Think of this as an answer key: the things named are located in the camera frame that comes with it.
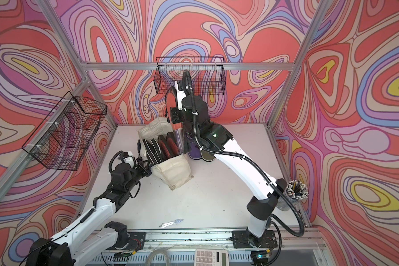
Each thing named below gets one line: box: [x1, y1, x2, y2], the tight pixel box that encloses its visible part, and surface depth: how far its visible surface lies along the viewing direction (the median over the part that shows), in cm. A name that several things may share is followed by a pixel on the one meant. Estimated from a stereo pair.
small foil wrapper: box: [158, 218, 184, 228], surface depth 80 cm
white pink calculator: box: [193, 248, 230, 266], surface depth 69 cm
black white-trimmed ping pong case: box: [142, 137, 163, 165], surface depth 87 cm
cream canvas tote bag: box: [137, 117, 194, 191], surface depth 84 cm
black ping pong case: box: [165, 131, 180, 158], surface depth 93 cm
